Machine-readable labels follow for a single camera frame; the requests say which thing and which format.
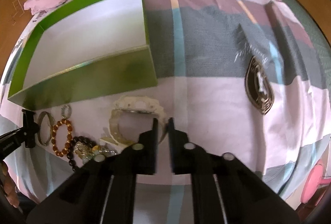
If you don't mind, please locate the dark metal bangle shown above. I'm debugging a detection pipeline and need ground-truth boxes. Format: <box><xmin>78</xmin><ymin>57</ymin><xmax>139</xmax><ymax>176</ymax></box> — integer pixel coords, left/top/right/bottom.
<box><xmin>37</xmin><ymin>111</ymin><xmax>54</xmax><ymax>147</ymax></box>

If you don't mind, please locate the wooden wardrobe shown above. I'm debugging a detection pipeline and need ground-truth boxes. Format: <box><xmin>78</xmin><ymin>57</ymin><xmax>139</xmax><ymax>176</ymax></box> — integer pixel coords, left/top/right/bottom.
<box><xmin>0</xmin><ymin>0</ymin><xmax>32</xmax><ymax>73</ymax></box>

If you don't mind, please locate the left hand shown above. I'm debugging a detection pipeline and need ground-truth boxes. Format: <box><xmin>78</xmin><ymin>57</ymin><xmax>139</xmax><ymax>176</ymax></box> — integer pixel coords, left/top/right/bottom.
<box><xmin>1</xmin><ymin>161</ymin><xmax>19</xmax><ymax>208</ymax></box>

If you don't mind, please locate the pink plastic stool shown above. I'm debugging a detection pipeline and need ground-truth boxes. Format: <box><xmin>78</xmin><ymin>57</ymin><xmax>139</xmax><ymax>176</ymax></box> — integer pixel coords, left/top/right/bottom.
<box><xmin>301</xmin><ymin>160</ymin><xmax>330</xmax><ymax>204</ymax></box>

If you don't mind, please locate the silver rhinestone ring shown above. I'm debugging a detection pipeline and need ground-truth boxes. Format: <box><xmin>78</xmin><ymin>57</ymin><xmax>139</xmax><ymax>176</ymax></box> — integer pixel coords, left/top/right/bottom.
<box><xmin>60</xmin><ymin>105</ymin><xmax>72</xmax><ymax>119</ymax></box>

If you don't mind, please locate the black and gold bead bracelet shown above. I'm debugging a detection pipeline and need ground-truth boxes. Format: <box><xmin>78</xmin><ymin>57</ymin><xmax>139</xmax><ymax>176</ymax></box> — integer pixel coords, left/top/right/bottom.
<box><xmin>66</xmin><ymin>135</ymin><xmax>119</xmax><ymax>172</ymax></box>

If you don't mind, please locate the green cardboard box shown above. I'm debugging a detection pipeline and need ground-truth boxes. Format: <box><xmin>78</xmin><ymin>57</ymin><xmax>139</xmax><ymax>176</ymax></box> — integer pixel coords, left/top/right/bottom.
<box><xmin>8</xmin><ymin>0</ymin><xmax>157</xmax><ymax>110</ymax></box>

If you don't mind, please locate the amber bead bracelet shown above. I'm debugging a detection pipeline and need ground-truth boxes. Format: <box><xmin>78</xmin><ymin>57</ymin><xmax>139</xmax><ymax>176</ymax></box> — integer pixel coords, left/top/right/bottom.
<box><xmin>50</xmin><ymin>118</ymin><xmax>74</xmax><ymax>158</ymax></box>

